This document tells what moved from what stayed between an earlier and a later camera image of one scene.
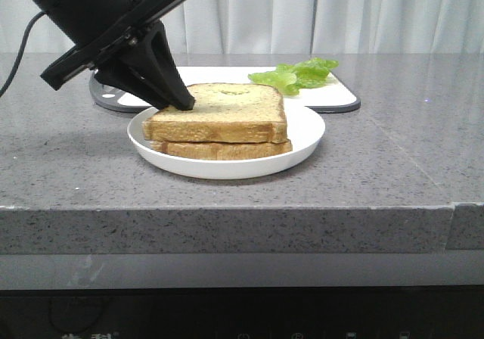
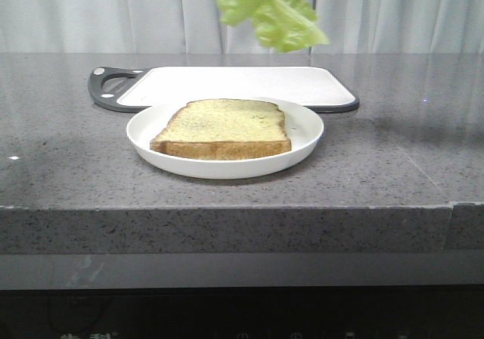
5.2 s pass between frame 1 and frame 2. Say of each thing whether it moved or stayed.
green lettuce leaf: moved
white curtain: stayed
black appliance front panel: stayed
